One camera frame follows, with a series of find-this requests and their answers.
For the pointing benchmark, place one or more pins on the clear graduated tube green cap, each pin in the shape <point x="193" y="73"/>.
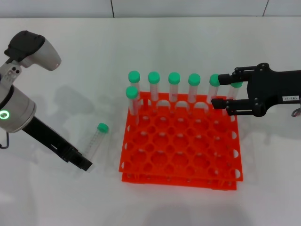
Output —
<point x="97" y="139"/>

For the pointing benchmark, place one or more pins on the orange plastic test tube rack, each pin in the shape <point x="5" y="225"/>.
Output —
<point x="178" y="146"/>

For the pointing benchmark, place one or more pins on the clear test tube green cap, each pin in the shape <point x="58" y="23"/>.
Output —
<point x="154" y="77"/>
<point x="134" y="76"/>
<point x="235" y="85"/>
<point x="194" y="79"/>
<point x="132" y="92"/>
<point x="213" y="80"/>
<point x="174" y="78"/>

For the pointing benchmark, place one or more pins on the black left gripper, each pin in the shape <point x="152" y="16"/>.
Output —
<point x="44" y="135"/>

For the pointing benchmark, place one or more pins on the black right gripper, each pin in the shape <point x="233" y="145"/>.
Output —
<point x="270" y="87"/>

